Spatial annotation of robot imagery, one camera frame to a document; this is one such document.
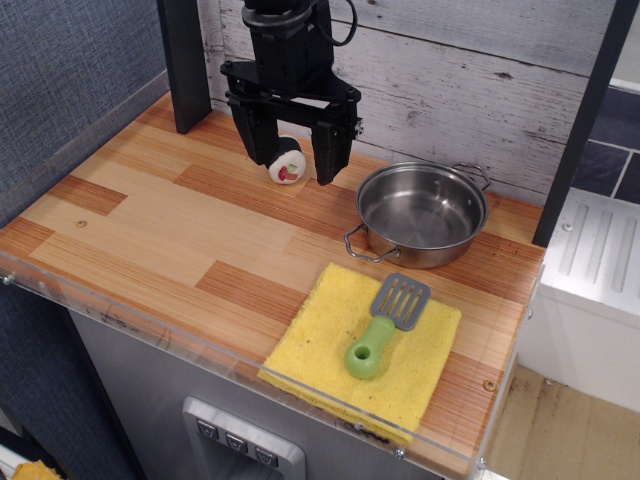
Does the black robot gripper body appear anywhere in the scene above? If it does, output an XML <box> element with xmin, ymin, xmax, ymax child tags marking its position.
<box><xmin>220</xmin><ymin>18</ymin><xmax>362</xmax><ymax>136</ymax></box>

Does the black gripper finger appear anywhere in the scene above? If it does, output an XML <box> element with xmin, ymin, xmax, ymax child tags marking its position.
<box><xmin>311</xmin><ymin>122</ymin><xmax>352</xmax><ymax>186</ymax></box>
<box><xmin>229</xmin><ymin>99</ymin><xmax>280</xmax><ymax>166</ymax></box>

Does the green grey toy spatula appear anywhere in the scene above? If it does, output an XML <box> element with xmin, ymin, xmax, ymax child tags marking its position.
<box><xmin>344</xmin><ymin>273</ymin><xmax>432</xmax><ymax>380</ymax></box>

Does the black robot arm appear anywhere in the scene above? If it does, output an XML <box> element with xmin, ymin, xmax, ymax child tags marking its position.
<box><xmin>220</xmin><ymin>1</ymin><xmax>361</xmax><ymax>185</ymax></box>

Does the plush sushi roll toy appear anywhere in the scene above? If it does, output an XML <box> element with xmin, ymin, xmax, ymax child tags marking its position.
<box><xmin>268</xmin><ymin>135</ymin><xmax>307</xmax><ymax>185</ymax></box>

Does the stainless steel pot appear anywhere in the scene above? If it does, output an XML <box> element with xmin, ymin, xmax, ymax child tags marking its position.
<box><xmin>344</xmin><ymin>161</ymin><xmax>491</xmax><ymax>269</ymax></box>

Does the grey button control panel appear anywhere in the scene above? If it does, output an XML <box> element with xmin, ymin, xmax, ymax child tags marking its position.
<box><xmin>182</xmin><ymin>396</ymin><xmax>307</xmax><ymax>479</ymax></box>

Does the clear acrylic front guard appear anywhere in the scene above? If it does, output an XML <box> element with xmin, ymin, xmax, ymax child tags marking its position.
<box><xmin>1</xmin><ymin>254</ymin><xmax>490</xmax><ymax>479</ymax></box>

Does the white toy sink unit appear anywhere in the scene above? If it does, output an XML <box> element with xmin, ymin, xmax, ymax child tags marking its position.
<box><xmin>516</xmin><ymin>189</ymin><xmax>639</xmax><ymax>411</ymax></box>

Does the yellow object bottom left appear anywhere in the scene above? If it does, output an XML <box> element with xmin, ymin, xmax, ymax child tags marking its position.
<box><xmin>12</xmin><ymin>461</ymin><xmax>62</xmax><ymax>480</ymax></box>

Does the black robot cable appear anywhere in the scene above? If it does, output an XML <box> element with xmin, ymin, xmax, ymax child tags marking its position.
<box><xmin>312</xmin><ymin>0</ymin><xmax>359</xmax><ymax>47</ymax></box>

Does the black left vertical post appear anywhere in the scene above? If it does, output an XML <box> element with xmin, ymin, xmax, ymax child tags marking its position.
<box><xmin>156</xmin><ymin>0</ymin><xmax>211</xmax><ymax>134</ymax></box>

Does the black vertical post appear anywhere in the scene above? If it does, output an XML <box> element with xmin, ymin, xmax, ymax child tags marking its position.
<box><xmin>156</xmin><ymin>0</ymin><xmax>211</xmax><ymax>134</ymax></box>
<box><xmin>532</xmin><ymin>0</ymin><xmax>639</xmax><ymax>247</ymax></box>

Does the black right vertical post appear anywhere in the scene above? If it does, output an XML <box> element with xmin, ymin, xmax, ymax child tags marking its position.
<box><xmin>532</xmin><ymin>0</ymin><xmax>639</xmax><ymax>247</ymax></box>

